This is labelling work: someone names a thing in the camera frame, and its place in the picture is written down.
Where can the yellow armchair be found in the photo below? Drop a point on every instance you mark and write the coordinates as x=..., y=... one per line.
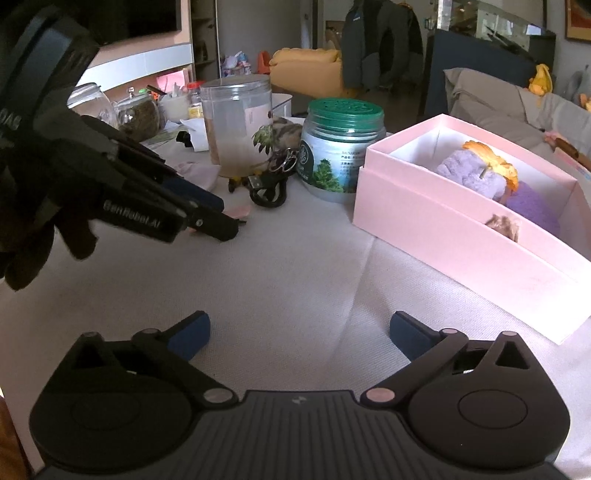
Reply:
x=316, y=73

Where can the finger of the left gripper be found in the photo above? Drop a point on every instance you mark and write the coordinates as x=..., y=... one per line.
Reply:
x=144, y=162
x=133, y=202

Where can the brown furry plush keychain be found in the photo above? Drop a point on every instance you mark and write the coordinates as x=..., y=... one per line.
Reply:
x=279, y=143

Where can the white cup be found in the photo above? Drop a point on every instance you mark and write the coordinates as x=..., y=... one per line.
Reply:
x=175, y=108

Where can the pink phone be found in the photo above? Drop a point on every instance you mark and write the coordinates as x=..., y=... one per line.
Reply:
x=219, y=224

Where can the white tissue paper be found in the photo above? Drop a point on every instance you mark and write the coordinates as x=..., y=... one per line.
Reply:
x=193, y=135

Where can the pink checkered cloth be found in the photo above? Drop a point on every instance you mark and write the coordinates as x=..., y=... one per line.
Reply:
x=201, y=174

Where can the grey covered sofa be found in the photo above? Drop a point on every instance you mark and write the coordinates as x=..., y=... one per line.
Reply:
x=515, y=113

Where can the yellow artificial flower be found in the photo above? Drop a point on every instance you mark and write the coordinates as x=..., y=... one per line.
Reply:
x=495, y=163

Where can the green lid jar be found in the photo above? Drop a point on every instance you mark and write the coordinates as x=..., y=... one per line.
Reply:
x=336, y=135

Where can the dark hanging coat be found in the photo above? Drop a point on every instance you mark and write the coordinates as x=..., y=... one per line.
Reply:
x=381, y=46

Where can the yellow plush toy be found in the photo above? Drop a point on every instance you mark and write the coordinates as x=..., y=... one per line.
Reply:
x=542, y=83

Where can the purple felt plush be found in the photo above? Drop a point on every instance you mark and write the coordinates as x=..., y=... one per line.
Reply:
x=528, y=203

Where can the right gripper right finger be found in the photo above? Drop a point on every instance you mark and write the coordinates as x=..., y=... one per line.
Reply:
x=446, y=368

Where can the pink cardboard box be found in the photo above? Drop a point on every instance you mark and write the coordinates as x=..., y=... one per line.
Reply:
x=542, y=280

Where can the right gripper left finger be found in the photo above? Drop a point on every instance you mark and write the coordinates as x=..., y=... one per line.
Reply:
x=153, y=367

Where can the clear plastic canister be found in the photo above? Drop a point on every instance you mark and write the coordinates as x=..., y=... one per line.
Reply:
x=238, y=115

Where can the fish tank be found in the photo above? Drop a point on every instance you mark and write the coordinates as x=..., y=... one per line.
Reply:
x=517, y=21

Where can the large glass jar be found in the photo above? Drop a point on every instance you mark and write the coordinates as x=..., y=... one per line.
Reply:
x=88, y=99

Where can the small brown plush in box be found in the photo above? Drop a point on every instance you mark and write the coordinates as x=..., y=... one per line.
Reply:
x=505, y=226

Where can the television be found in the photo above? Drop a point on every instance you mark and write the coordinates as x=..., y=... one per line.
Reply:
x=120, y=20

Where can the glass jar dark contents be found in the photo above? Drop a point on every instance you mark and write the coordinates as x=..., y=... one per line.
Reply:
x=138, y=115

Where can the lavender fluffy towel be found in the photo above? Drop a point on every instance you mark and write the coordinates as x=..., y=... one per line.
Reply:
x=467, y=169

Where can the black gloved left hand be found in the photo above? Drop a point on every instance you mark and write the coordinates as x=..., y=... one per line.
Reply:
x=29, y=222

